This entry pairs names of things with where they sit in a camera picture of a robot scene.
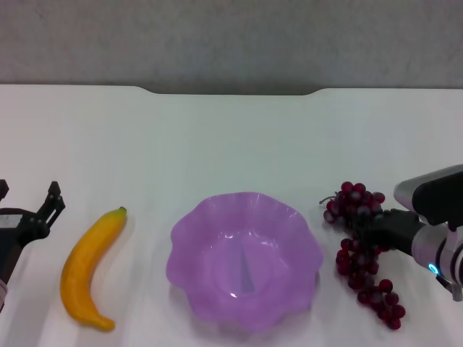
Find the purple wavy plastic plate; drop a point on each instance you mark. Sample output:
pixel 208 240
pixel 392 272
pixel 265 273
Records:
pixel 224 289

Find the yellow banana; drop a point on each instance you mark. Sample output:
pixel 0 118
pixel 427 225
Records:
pixel 77 267

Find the dark red grape bunch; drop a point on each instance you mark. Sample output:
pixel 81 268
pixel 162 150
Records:
pixel 356 265

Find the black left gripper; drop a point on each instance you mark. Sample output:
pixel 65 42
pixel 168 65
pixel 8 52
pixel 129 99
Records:
pixel 18 227

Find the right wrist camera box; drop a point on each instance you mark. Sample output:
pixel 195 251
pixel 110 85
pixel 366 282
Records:
pixel 434 199

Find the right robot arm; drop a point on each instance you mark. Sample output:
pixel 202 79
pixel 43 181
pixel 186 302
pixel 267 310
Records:
pixel 428 246

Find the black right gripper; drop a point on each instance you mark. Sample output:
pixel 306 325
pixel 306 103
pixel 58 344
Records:
pixel 394 231

